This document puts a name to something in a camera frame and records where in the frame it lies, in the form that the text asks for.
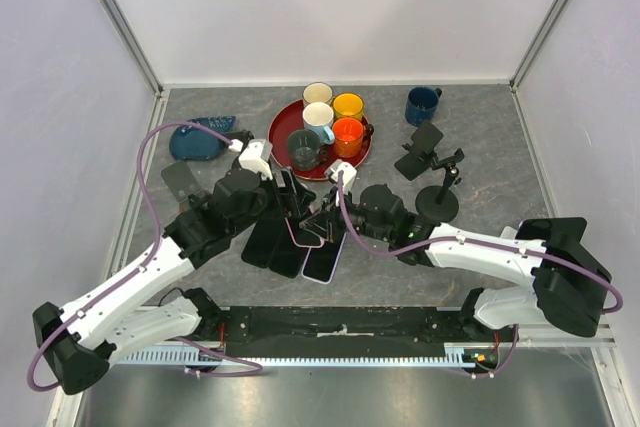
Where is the pink-cased phone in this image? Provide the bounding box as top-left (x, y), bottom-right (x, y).
top-left (284, 217), bottom-right (325, 249)

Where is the orange mug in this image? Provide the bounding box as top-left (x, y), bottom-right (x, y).
top-left (332, 117), bottom-right (374, 158)

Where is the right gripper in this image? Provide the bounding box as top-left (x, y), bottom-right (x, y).
top-left (302, 185), bottom-right (392, 242)

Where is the cream mug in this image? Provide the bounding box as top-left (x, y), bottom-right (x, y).
top-left (302, 82), bottom-right (334, 106)

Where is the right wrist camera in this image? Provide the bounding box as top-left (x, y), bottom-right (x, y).
top-left (324, 158), bottom-right (357, 195)

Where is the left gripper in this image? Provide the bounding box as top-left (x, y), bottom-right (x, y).
top-left (229, 165), bottom-right (314, 236)

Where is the blue leaf-shaped dish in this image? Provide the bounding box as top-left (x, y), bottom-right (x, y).
top-left (169, 115), bottom-right (236, 161)

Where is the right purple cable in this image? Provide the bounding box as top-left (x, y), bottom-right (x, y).
top-left (335, 171), bottom-right (624, 381)

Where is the grey mug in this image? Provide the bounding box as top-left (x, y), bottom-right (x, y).
top-left (286, 129), bottom-right (329, 172)

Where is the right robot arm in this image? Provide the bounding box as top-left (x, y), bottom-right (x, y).
top-left (299, 184), bottom-right (611, 341)

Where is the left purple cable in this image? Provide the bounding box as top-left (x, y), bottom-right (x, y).
top-left (27, 120), bottom-right (264, 392)

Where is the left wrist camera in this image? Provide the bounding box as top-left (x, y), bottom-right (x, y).
top-left (229, 139), bottom-right (273, 180)

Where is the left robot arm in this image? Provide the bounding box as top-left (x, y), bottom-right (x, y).
top-left (27, 162), bottom-right (316, 395)

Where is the grey cable duct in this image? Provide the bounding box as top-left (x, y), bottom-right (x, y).
top-left (117, 343), bottom-right (474, 369)

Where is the lilac-cased phone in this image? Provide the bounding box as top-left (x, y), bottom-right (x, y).
top-left (302, 233), bottom-right (345, 285)

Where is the purple cable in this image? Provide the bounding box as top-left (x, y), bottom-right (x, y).
top-left (27, 120), bottom-right (264, 392)
top-left (335, 171), bottom-right (624, 381)

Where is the dark blue mug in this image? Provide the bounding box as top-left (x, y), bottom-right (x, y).
top-left (405, 86), bottom-right (442, 127)

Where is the red round tray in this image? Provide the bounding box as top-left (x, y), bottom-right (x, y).
top-left (268, 99), bottom-right (373, 181)

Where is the light blue mug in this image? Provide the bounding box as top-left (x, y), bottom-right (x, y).
top-left (302, 102), bottom-right (335, 145)

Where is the black mounting base plate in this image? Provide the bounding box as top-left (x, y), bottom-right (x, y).
top-left (208, 306), bottom-right (513, 360)

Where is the black phone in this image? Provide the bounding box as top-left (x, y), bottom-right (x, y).
top-left (241, 217), bottom-right (284, 269)
top-left (268, 228), bottom-right (307, 279)

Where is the black round-base phone stand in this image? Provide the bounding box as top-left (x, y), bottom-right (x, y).
top-left (225, 129), bottom-right (254, 143)

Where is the black flat phone stand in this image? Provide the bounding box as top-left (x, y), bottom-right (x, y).
top-left (394, 120), bottom-right (444, 181)

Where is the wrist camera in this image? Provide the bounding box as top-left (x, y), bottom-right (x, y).
top-left (324, 158), bottom-right (357, 195)
top-left (229, 139), bottom-right (273, 180)

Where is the yellow mug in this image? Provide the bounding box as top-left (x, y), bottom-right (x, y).
top-left (332, 92), bottom-right (364, 121)

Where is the wooden-base phone stand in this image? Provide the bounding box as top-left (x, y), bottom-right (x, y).
top-left (161, 161), bottom-right (205, 211)

